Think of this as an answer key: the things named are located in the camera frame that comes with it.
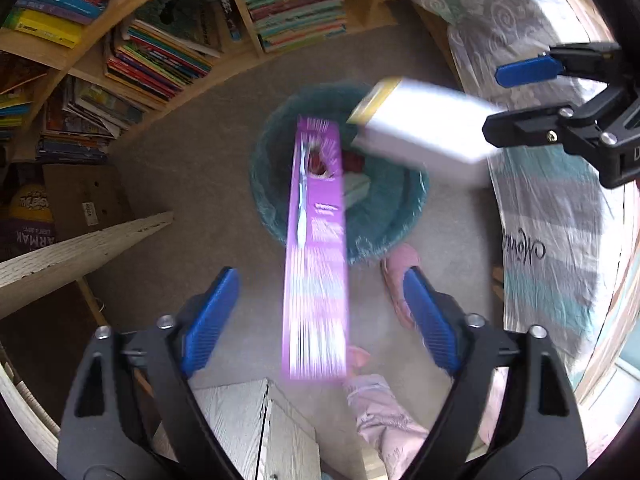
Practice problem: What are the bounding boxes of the pink slipper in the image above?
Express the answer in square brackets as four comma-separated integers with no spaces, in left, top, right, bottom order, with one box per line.
[380,243,423,331]

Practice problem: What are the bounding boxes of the teal trash bin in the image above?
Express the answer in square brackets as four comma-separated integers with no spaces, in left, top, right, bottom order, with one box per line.
[249,81,430,267]

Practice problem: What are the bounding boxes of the stack of thin colourful books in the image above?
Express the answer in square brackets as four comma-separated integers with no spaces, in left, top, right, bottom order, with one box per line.
[105,0,223,107]

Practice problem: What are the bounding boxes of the messy pile of magazines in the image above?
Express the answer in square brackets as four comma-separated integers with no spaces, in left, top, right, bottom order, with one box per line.
[36,77,151,163]

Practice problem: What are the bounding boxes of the brown cardboard box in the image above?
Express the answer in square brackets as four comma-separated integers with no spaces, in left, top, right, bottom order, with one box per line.
[42,162,136,233]

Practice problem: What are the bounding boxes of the stack of teal pink books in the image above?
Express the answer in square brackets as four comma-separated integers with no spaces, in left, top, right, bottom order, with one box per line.
[232,0,349,54]

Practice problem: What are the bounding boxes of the white box with gold end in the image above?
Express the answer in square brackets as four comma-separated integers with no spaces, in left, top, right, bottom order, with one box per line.
[345,76,501,186]

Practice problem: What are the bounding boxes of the person's pink trouser leg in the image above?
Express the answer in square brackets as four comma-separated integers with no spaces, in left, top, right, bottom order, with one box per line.
[342,345,491,480]

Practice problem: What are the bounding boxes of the grey teal printed blanket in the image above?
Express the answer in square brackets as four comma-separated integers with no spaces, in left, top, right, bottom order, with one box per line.
[395,0,640,411]

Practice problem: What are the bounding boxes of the yellow and purple bag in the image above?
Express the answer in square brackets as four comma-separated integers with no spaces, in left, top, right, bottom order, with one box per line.
[0,182,58,262]

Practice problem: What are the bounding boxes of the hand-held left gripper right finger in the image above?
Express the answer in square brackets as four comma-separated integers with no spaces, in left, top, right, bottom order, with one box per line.
[402,266,588,480]

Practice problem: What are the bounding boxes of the dark blue upright book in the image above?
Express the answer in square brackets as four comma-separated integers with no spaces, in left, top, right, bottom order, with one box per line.
[209,0,242,43]

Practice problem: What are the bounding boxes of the stack of yellow blue books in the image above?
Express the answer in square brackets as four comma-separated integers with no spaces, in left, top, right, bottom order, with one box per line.
[0,0,141,50]

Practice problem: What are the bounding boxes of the wooden bookshelf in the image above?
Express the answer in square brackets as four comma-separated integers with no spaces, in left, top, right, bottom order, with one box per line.
[0,0,401,163]

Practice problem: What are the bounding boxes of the purple toothbrush package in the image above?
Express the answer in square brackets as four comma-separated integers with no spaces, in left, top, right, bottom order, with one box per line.
[281,115,349,381]

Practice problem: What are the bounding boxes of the white woodgrain board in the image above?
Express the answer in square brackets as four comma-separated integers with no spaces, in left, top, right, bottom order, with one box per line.
[152,379,321,480]
[0,211,175,318]

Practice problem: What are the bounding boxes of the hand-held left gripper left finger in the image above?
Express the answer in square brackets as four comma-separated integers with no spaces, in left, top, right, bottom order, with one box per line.
[56,266,241,480]

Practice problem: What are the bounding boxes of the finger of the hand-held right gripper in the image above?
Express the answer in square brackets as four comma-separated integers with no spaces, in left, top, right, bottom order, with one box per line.
[482,86,640,156]
[495,42,626,87]

